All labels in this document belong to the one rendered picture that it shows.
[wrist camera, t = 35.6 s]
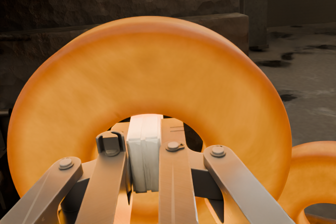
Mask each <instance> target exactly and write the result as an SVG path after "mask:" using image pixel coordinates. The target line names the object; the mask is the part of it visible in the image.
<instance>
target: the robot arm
mask: <svg viewBox="0 0 336 224"><path fill-rule="evenodd" d="M95 140H96V145H97V150H98V156H97V159H95V160H92V161H89V162H85V163H81V160H80V159H79V158H78V157H74V156H71V157H64V158H62V159H60V160H58V161H56V162H55V163H54V164H53V165H52V166H51V167H50V168H49V169H48V170H47V171H46V172H45V173H44V174H43V175H42V176H41V177H40V178H39V180H38V181H37V182H36V183H35V184H34V185H33V186H32V187H31V188H30V189H29V190H28V191H27V192H26V193H25V194H24V195H23V197H22V198H21V199H20V200H19V201H18V202H17V203H16V204H15V205H14V206H13V207H12V208H11V209H10V210H9V211H8V213H7V214H6V215H5V216H4V217H3V218H2V219H1V220H0V224H130V219H131V210H132V202H133V192H132V187H133V191H134V192H135V193H136V194H139V193H147V191H151V192H158V224H199V221H198V214H197V207H196V200H195V197H201V198H204V199H205V203H206V205H207V207H208V208H209V210H210V212H211V214H212V216H213V217H214V219H215V221H216V223H217V224H296V223H295V222H294V221H293V220H292V219H291V217H290V216H289V215H288V214H287V213H286V212H285V210H284V209H283V208H282V207H281V206H280V205H279V204H278V202H277V201H276V200H275V199H274V198H273V197H272V196H271V194H270V193H269V192H268V191H267V190H266V189H265V188H264V186H263V185H262V184H261V183H260V182H259V181H258V179H257V178H256V177H255V176H254V175H253V174H252V173H251V171H250V170H249V169H248V168H247V167H246V166H245V165H244V163H243V162H242V161H241V160H240V159H239V158H238V156H237V155H236V154H235V153H234V152H233V151H232V150H231V149H230V148H229V147H227V146H224V145H211V146H209V147H207V148H206V149H204V151H203V153H201V152H195V151H193V150H191V149H189V148H188V147H187V145H186V138H185V131H184V124H183V122H182V121H180V120H178V119H176V118H163V115H161V114H140V115H135V116H131V119H130V122H120V123H116V124H115V125H114V126H113V127H112V128H111V130H109V131H105V132H102V133H101V134H99V135H98V136H97V137H96V138H95Z"/></svg>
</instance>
